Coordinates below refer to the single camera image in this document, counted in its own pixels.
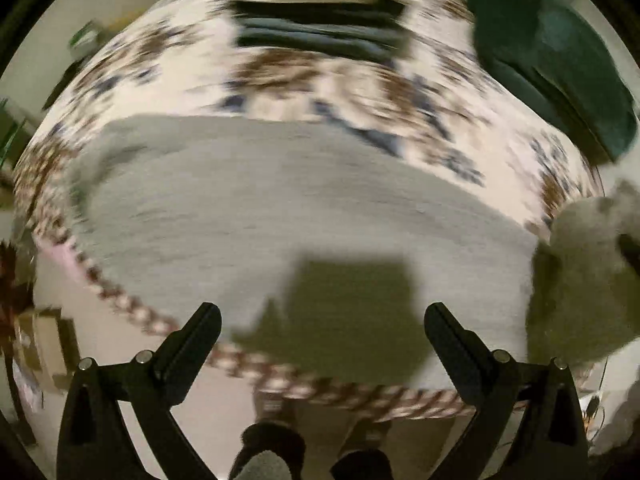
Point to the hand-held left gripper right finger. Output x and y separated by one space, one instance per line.
445 327

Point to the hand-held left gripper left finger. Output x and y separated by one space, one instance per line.
200 327

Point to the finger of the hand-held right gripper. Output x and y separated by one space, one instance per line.
631 251

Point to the grey pants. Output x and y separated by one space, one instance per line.
280 210

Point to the person's black shoe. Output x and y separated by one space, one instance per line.
272 447
362 466

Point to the cardboard box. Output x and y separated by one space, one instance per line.
47 345

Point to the dark green cloth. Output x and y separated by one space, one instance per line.
555 55

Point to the brown and blue printed blanket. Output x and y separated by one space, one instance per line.
350 90

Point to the green rack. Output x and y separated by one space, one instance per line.
11 132

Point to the green and white box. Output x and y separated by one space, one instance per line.
84 35

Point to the black folded clothes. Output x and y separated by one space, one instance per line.
320 32

